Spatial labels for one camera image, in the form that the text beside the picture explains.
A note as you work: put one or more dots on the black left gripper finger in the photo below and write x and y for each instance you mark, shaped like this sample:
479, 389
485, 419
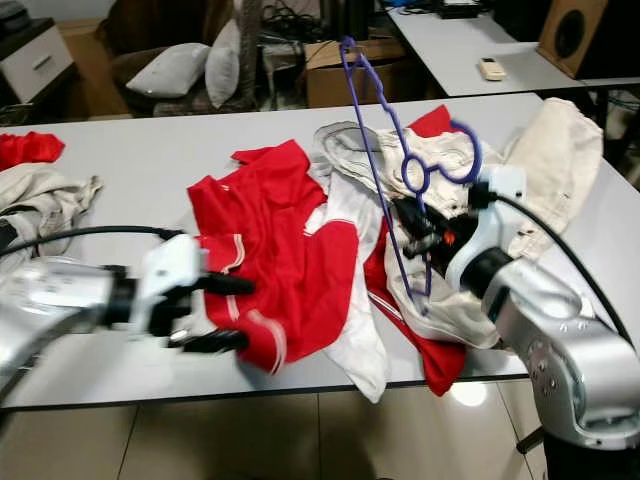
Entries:
230, 286
218, 342

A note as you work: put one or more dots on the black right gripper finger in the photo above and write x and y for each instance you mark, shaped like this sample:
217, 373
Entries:
422, 247
414, 215

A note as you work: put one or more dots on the red white jersey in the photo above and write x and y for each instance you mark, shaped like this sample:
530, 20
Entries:
260, 240

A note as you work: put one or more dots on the purple plastic hanger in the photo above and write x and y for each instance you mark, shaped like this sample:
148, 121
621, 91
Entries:
478, 150

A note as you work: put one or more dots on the plain red t-shirt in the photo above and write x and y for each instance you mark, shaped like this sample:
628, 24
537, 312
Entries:
30, 148

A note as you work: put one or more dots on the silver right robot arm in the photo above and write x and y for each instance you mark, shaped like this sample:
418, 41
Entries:
560, 340

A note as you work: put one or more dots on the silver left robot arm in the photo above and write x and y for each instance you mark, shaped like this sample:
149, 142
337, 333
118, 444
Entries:
60, 310

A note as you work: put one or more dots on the beige crumpled garment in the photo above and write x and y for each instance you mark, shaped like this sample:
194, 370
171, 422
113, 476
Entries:
360, 150
560, 140

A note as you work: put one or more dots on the red garment white stripes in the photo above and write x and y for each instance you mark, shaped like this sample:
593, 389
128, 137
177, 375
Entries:
440, 370

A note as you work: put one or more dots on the open cardboard box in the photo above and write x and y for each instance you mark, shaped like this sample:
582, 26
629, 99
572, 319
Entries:
345, 85

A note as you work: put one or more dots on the white table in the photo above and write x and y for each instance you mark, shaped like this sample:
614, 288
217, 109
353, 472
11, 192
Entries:
450, 45
140, 150

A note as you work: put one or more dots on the white remote control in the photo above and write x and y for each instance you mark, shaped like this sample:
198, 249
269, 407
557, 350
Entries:
492, 69

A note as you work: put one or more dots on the beige dark striped garment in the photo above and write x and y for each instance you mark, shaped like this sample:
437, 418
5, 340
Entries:
50, 195

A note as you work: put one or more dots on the black flat device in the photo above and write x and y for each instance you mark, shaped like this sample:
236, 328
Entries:
458, 8

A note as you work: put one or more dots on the grey square pillow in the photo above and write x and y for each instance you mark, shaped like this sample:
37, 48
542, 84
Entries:
223, 65
170, 70

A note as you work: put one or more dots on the wooden speaker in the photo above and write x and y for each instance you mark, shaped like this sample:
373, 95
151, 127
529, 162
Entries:
570, 35

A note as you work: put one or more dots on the dark console white drawers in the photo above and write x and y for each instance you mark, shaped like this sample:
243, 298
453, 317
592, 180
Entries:
35, 65

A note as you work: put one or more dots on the brown armchair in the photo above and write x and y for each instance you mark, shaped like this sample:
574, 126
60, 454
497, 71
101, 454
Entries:
130, 30

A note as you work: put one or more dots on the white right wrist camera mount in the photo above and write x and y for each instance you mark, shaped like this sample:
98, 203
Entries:
490, 235

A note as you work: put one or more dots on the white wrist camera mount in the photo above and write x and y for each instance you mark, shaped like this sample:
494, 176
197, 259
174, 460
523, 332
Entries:
172, 265
490, 235

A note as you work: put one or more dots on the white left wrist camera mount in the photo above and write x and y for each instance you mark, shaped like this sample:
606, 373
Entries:
172, 265

